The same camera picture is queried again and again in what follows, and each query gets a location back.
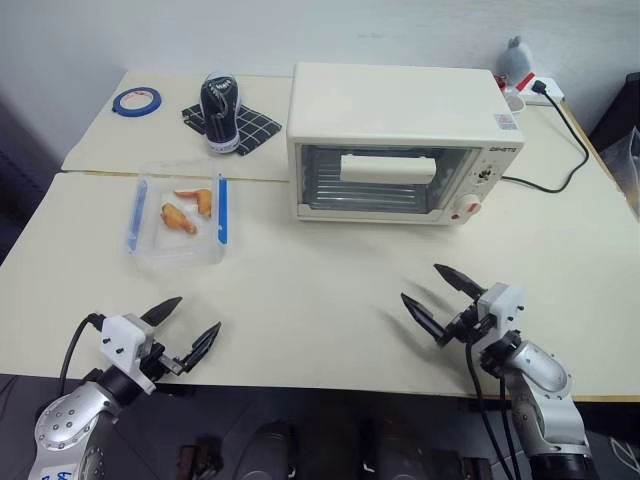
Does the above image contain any cream toaster oven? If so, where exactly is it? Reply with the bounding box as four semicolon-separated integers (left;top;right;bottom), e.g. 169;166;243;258
285;61;526;228

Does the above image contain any chicken drumette piece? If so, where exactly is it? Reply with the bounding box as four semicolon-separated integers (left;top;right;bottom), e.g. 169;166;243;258
159;201;200;236

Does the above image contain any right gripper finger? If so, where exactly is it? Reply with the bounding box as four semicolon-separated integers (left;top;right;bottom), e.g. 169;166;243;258
400;292;449;348
432;263;487;305

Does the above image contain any white knob with red mark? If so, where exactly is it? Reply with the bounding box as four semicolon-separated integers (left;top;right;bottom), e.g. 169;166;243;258
455;193;483;222

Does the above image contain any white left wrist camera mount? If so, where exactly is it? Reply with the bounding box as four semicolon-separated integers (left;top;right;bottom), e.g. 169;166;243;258
101;313;159;394

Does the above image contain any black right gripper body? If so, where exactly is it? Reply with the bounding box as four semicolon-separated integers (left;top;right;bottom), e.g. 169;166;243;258
445;299;494;346

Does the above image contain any white power strip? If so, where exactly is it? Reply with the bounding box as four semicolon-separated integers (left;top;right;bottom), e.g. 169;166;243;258
516;74;566;107

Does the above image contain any black checked cloth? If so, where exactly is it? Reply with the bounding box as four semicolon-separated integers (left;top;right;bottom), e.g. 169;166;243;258
180;101;283;159

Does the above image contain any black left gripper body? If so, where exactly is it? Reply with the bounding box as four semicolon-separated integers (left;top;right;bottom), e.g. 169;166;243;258
140;340;184;384

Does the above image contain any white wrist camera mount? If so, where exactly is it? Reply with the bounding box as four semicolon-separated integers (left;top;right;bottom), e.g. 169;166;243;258
101;313;159;394
475;282;526;347

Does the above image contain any clear plastic container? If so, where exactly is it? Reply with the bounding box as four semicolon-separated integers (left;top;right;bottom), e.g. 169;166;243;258
122;159;237;272

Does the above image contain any black power cable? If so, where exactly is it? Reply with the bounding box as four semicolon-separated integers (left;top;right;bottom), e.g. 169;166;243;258
500;79;592;194

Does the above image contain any grey plush toy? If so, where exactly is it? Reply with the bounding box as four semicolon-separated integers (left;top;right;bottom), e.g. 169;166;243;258
494;35;536;82

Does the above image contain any blue tape roll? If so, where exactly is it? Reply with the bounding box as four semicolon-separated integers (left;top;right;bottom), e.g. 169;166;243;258
111;87;166;118

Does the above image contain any dark rounded shape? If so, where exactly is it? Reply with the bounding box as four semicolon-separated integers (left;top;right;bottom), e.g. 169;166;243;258
243;421;295;480

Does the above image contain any cream oven door handle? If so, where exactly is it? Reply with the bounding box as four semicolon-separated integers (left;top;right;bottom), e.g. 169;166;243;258
339;153;438;188

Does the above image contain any clear plastic bag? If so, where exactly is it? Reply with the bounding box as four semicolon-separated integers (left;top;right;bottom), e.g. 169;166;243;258
599;126;640;202

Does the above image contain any black canvas sneaker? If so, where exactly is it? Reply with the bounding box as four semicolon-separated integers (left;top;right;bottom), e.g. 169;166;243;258
199;72;245;157

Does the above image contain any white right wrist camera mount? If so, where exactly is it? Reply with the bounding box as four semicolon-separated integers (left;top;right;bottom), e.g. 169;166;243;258
475;282;526;347

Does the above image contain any blue container clip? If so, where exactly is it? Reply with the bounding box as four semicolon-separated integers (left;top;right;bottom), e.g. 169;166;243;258
216;172;231;248
125;179;149;250

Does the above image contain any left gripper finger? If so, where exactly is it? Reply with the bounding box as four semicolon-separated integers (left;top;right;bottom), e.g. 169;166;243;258
178;321;223;374
141;296;184;329

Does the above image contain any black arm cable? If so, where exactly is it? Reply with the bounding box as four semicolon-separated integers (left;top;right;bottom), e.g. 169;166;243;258
464;338;522;480
58;312;107;397

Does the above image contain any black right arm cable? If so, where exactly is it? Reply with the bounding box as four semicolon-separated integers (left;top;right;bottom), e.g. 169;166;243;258
464;338;522;480

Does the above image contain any long chicken wing piece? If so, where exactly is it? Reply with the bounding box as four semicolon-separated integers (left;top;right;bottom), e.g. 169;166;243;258
171;188;216;219

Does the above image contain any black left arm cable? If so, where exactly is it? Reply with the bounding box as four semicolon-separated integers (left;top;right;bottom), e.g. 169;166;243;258
58;312;107;397

